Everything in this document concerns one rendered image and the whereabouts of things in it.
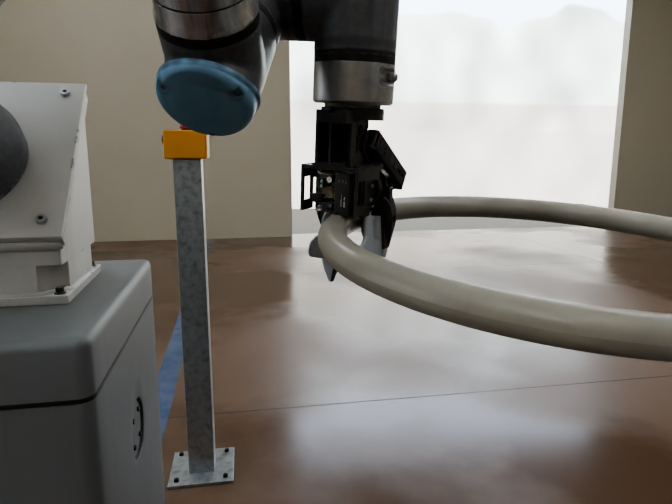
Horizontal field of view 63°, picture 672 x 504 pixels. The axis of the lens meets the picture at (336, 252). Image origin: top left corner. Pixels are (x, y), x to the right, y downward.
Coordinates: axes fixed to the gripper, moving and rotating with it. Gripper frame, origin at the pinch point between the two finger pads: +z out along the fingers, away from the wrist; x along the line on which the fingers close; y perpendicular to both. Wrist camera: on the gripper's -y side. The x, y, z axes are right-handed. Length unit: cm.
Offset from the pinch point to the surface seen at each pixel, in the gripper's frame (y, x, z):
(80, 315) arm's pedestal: 24.1, -19.7, 2.2
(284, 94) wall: -495, -342, -35
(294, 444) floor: -85, -61, 95
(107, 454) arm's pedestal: 26.5, -13.8, 15.3
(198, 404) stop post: -56, -79, 71
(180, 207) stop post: -58, -85, 10
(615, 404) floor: -174, 38, 92
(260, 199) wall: -470, -358, 88
